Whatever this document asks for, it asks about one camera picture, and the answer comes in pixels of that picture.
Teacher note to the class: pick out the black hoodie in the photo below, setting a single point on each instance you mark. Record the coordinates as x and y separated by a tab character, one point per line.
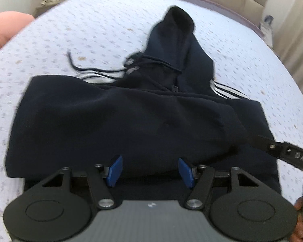
116	118

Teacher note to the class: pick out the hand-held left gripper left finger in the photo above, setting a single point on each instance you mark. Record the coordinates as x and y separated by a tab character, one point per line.
115	171

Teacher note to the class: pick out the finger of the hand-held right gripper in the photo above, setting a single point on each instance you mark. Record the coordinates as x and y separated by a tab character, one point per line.
266	145

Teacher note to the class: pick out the beige curtain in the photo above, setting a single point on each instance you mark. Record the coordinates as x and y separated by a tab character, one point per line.
298	30

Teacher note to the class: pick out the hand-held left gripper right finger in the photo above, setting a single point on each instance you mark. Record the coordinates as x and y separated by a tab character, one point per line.
185	172

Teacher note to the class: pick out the person's right hand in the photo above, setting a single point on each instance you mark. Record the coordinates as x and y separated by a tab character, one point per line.
299	232

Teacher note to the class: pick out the grey nightstand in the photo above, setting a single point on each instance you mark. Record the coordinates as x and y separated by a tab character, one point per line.
44	8

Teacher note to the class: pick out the white shopping bag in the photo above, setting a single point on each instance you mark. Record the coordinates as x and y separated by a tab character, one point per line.
266	26

